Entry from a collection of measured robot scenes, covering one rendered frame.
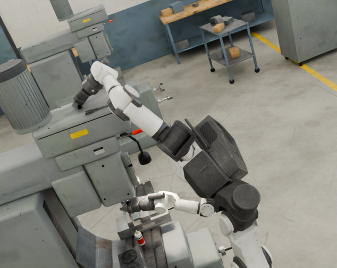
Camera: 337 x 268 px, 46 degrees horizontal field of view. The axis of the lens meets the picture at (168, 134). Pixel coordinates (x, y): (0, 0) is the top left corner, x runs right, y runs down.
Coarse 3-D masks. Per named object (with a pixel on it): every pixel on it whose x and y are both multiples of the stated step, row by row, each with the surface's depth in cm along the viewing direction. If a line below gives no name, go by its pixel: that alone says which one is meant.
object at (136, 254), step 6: (126, 252) 215; (132, 252) 213; (138, 252) 214; (120, 258) 214; (126, 258) 210; (132, 258) 209; (138, 258) 210; (120, 264) 210; (126, 264) 209; (132, 264) 205; (138, 264) 204; (144, 264) 210
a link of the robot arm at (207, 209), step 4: (208, 200) 217; (212, 200) 216; (204, 204) 217; (208, 204) 217; (212, 204) 217; (200, 208) 218; (204, 208) 217; (208, 208) 217; (212, 208) 217; (200, 212) 219; (204, 212) 218; (208, 212) 218; (212, 212) 217
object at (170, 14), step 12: (204, 0) 788; (216, 0) 767; (228, 0) 746; (168, 12) 777; (180, 12) 774; (192, 12) 746; (252, 12) 788; (264, 12) 828; (252, 24) 782; (168, 36) 828; (216, 36) 791; (72, 48) 799; (180, 48) 785
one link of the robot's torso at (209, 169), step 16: (192, 128) 183; (208, 128) 184; (224, 128) 200; (192, 144) 182; (208, 144) 182; (224, 144) 179; (192, 160) 181; (208, 160) 178; (224, 160) 177; (240, 160) 187; (192, 176) 180; (208, 176) 178; (224, 176) 176; (240, 176) 185; (208, 192) 178
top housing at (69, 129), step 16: (96, 96) 210; (64, 112) 205; (80, 112) 198; (96, 112) 193; (48, 128) 193; (64, 128) 193; (80, 128) 194; (96, 128) 196; (112, 128) 197; (128, 128) 198; (48, 144) 196; (64, 144) 197; (80, 144) 198
